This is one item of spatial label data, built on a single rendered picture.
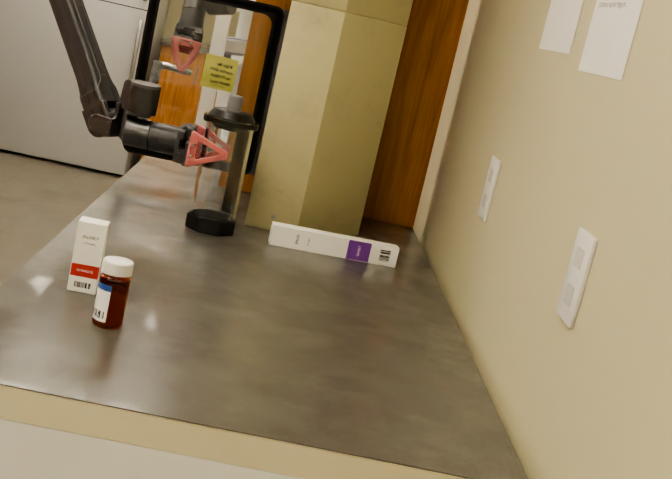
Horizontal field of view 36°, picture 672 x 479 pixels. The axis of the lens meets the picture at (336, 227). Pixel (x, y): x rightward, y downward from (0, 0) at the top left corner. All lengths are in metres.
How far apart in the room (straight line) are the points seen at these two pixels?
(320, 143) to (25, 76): 5.24
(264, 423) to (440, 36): 1.47
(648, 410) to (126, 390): 0.57
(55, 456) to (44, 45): 6.11
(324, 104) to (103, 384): 1.05
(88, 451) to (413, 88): 1.52
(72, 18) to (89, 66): 0.10
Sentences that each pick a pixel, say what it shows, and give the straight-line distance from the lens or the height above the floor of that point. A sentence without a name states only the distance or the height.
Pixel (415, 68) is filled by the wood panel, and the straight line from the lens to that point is 2.49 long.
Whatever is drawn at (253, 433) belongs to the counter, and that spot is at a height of 0.94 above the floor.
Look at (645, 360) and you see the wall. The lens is 1.06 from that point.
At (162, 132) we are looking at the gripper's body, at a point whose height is 1.11.
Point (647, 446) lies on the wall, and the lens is 1.02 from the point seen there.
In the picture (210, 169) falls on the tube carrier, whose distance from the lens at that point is 1.99.
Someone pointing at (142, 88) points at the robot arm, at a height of 1.19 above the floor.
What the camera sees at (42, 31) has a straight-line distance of 7.21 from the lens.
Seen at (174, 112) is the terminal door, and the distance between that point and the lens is 2.42.
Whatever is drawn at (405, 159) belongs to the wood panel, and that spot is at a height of 1.10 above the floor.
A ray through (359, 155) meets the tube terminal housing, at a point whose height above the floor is 1.12.
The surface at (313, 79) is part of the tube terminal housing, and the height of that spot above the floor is 1.27.
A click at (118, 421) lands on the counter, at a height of 0.92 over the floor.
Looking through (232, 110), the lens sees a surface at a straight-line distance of 2.00.
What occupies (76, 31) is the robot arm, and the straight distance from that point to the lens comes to 2.11.
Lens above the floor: 1.41
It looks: 11 degrees down
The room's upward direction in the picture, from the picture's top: 13 degrees clockwise
